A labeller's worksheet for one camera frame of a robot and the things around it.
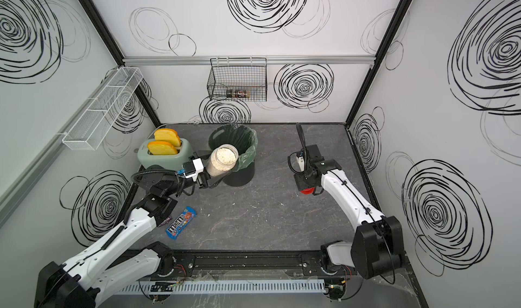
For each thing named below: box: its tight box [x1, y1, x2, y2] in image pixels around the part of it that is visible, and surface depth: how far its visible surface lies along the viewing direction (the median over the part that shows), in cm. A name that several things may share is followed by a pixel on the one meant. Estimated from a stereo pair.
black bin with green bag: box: [208, 123, 259, 187], surface depth 90 cm
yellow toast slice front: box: [147, 141, 178, 156], surface depth 86 cm
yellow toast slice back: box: [153, 128, 182, 148], surface depth 89 cm
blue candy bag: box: [165, 206, 197, 240], surface depth 84 cm
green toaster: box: [137, 138, 194, 171], surface depth 90 cm
